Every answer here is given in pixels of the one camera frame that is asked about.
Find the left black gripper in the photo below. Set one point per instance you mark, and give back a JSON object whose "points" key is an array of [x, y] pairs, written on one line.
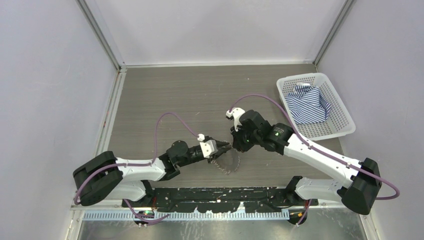
{"points": [[221, 150]]}

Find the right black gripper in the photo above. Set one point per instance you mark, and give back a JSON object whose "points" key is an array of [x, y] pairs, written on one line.
{"points": [[237, 142]]}

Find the numbered metal key ring disc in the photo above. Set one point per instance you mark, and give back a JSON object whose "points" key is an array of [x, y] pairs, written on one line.
{"points": [[228, 162]]}

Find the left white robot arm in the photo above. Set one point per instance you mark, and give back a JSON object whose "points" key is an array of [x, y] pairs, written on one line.
{"points": [[107, 177]]}

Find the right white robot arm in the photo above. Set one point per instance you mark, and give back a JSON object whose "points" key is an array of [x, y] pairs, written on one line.
{"points": [[349, 183]]}

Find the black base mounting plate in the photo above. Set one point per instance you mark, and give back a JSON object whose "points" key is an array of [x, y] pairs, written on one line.
{"points": [[218, 199]]}

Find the blue striped shirt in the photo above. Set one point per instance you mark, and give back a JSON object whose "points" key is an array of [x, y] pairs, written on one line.
{"points": [[307, 104]]}

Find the white plastic basket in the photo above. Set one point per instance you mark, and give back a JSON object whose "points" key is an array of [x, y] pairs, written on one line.
{"points": [[339, 123]]}

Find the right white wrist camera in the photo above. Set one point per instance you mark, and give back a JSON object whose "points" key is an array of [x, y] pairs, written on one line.
{"points": [[234, 114]]}

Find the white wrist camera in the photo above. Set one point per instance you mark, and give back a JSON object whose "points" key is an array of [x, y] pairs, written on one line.
{"points": [[234, 114], [208, 145]]}

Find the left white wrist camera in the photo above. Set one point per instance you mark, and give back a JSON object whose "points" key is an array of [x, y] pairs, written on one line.
{"points": [[208, 145]]}

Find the aluminium frame rail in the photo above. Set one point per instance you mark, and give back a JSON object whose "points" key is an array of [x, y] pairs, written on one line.
{"points": [[103, 141]]}

